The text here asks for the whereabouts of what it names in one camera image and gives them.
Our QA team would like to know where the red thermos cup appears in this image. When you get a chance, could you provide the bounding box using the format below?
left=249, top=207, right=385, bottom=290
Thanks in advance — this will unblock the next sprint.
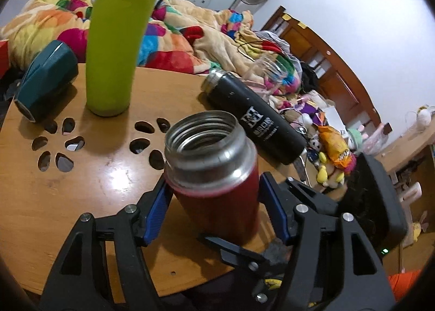
left=164, top=110, right=259, bottom=245

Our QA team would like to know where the black thermos lying down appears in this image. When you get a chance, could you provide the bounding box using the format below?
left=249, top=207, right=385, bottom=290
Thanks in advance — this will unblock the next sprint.
left=201, top=70, right=307, bottom=165

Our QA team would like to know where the dark teal ceramic cup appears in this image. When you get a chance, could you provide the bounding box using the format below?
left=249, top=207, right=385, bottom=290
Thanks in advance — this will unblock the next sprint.
left=14, top=40, right=78, bottom=123

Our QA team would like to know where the green hat plush doll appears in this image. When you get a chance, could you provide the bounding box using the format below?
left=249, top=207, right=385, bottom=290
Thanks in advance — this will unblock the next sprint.
left=347, top=127, right=367, bottom=151

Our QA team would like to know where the orange snack bag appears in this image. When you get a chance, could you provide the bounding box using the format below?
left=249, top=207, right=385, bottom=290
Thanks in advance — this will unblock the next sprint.
left=318, top=126, right=357, bottom=175

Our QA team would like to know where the wooden bed headboard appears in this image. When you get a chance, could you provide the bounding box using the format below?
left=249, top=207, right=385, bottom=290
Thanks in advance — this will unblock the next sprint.
left=262, top=6, right=383, bottom=130

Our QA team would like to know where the clear glass jar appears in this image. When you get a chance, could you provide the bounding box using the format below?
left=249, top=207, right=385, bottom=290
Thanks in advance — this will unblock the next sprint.
left=241, top=54, right=288, bottom=95

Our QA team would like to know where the colourful heart blanket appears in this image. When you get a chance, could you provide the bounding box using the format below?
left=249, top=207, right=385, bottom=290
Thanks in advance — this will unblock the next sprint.
left=1, top=0, right=302, bottom=96

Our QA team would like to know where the red gift box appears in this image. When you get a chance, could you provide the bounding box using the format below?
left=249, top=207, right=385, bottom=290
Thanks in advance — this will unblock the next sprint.
left=0, top=40, right=10, bottom=78

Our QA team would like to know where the green tall bottle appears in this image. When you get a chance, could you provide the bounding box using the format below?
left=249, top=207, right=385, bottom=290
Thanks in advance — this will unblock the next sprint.
left=86, top=0, right=157, bottom=117

